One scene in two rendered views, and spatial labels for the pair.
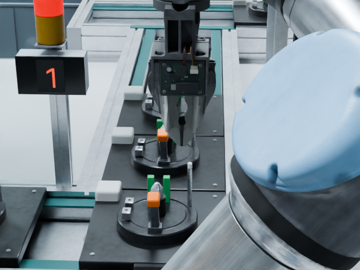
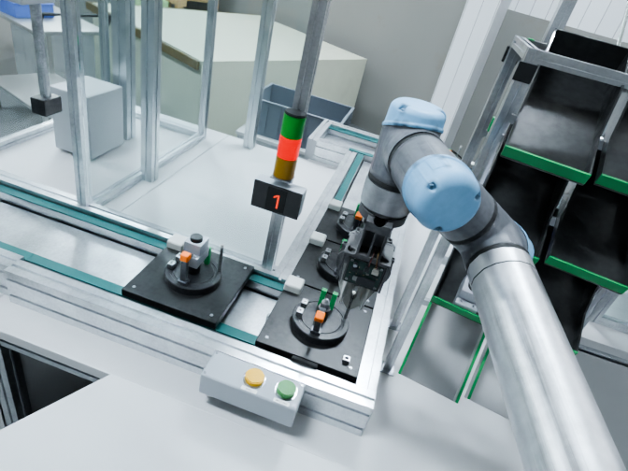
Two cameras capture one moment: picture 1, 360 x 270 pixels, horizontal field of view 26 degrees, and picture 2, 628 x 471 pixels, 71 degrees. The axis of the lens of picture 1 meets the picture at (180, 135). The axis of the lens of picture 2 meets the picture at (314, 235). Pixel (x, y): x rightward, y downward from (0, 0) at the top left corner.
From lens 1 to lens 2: 0.37 m
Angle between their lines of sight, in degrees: 9
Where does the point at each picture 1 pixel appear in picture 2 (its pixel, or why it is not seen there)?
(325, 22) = (510, 315)
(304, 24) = (486, 300)
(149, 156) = (330, 264)
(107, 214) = (288, 303)
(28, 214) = (235, 286)
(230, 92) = not seen: hidden behind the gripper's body
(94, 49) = (321, 156)
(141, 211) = (310, 312)
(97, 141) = (300, 236)
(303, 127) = not seen: outside the picture
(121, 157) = (311, 256)
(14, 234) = (220, 301)
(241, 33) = not seen: hidden behind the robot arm
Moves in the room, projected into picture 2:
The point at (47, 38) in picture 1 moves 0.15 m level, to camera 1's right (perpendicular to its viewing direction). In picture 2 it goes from (280, 174) to (343, 193)
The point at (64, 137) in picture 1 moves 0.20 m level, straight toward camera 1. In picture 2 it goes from (275, 239) to (263, 288)
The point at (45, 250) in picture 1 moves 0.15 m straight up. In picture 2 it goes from (239, 315) to (247, 269)
